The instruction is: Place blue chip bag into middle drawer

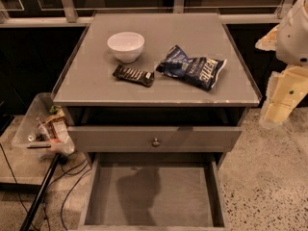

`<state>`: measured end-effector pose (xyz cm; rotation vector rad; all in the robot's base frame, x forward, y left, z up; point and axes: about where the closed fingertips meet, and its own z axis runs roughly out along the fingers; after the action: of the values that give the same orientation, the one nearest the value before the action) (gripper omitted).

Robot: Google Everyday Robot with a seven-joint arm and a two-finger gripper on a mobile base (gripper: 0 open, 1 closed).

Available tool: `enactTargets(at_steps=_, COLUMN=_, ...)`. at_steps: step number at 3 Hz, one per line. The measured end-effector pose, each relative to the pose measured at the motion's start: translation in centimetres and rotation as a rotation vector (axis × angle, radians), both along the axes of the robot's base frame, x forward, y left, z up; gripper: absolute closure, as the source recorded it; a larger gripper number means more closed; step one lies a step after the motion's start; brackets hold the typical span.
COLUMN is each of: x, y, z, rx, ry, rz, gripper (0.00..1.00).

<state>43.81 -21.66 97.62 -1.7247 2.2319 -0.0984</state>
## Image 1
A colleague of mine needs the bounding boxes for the dark striped snack bar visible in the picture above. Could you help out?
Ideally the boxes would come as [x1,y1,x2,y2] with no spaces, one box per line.
[113,64,155,88]

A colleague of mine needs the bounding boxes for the open grey middle drawer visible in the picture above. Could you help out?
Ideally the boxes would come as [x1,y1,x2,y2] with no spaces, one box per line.
[78,153,230,231]

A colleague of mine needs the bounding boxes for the snack packages in bin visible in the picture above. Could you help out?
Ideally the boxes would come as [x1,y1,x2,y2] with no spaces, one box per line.
[28,105,69,143]

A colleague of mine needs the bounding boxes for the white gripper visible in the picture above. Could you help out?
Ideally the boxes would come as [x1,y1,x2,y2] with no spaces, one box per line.
[255,26,308,129]

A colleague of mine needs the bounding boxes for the black floor cable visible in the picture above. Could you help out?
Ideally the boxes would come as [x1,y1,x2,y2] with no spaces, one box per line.
[0,142,92,231]

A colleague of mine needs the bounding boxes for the black tripod leg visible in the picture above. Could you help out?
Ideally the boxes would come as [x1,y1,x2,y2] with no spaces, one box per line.
[19,153,61,231]

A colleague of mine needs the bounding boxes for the grey drawer cabinet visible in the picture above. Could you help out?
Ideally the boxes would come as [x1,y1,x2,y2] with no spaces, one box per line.
[51,13,263,231]

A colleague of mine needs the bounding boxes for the white metal railing frame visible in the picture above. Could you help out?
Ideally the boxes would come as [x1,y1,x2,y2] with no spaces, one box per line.
[0,0,296,27]

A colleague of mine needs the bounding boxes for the white ceramic bowl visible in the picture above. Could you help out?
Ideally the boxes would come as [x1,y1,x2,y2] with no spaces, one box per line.
[107,32,145,63]

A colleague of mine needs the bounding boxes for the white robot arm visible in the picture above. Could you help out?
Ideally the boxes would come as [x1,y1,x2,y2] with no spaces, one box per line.
[255,0,308,129]

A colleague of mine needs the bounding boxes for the closed grey top drawer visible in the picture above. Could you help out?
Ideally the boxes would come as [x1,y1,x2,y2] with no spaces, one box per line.
[68,126,242,153]

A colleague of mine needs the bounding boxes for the clear plastic storage bin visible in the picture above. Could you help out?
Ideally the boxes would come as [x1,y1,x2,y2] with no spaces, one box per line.
[12,92,75,159]

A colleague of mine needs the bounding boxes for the blue kettle chip bag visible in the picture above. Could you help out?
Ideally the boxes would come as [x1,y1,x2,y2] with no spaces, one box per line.
[156,45,227,91]

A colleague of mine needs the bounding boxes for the round metal drawer knob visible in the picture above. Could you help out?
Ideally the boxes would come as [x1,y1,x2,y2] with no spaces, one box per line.
[152,138,161,147]

